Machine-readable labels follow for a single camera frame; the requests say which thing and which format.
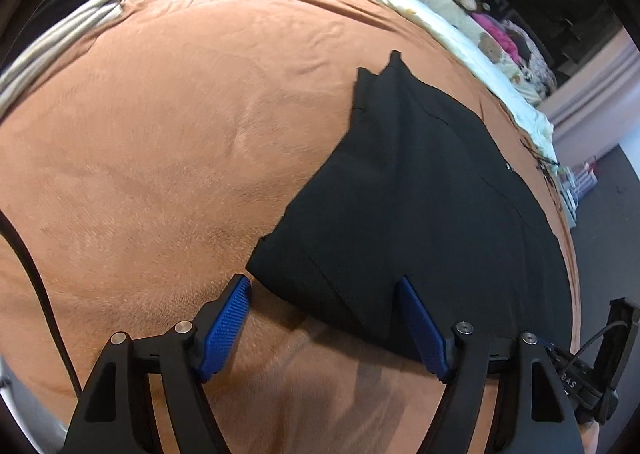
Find black garment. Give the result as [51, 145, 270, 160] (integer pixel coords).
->
[247, 52, 573, 359]

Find beige folded clothes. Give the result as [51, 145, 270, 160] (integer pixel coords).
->
[1, 0, 122, 116]

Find brown bed cover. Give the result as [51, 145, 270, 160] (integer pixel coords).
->
[1, 0, 580, 453]

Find white bedside cabinet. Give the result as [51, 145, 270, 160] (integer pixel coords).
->
[554, 165, 579, 229]

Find white quilt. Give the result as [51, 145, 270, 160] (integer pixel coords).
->
[299, 0, 559, 165]

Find pink curtain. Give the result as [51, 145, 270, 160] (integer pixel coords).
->
[538, 29, 639, 167]

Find floral blanket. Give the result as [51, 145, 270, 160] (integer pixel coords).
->
[501, 20, 558, 98]

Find pink cloth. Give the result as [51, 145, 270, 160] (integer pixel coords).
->
[471, 12, 520, 63]

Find bear print pillow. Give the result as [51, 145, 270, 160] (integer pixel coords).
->
[420, 0, 544, 107]

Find black cables on bed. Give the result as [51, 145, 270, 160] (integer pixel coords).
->
[519, 138, 566, 215]

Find black camera cable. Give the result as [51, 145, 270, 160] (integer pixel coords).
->
[0, 208, 84, 400]

